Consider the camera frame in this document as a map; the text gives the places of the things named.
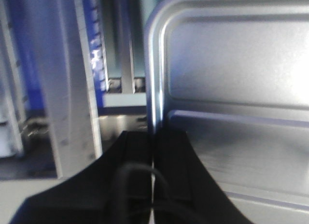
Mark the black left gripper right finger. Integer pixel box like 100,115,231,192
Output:
154,129,251,224

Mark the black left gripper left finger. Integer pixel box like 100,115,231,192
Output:
10,131,152,224

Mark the small silver ribbed tray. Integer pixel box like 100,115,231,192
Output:
144,0,309,224

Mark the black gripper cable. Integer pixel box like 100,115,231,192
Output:
112,162,174,224

